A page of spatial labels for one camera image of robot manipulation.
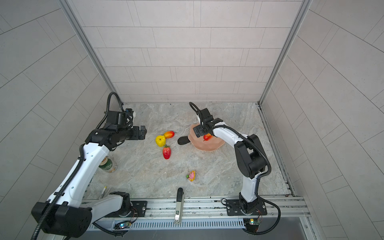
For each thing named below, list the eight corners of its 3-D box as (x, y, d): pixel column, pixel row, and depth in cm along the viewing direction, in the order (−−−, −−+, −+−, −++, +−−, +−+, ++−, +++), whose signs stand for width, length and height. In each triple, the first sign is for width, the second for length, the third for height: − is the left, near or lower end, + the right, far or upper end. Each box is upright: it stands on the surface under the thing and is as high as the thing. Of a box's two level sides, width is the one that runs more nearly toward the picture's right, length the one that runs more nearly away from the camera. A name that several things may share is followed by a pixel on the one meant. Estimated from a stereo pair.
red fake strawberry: (162, 159, 89) (161, 156, 86) (164, 147, 94) (163, 144, 91) (170, 159, 89) (169, 156, 86) (171, 147, 94) (170, 144, 91)
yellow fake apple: (156, 147, 94) (154, 143, 90) (158, 139, 98) (156, 135, 94) (165, 147, 94) (164, 143, 90) (166, 139, 98) (165, 135, 94)
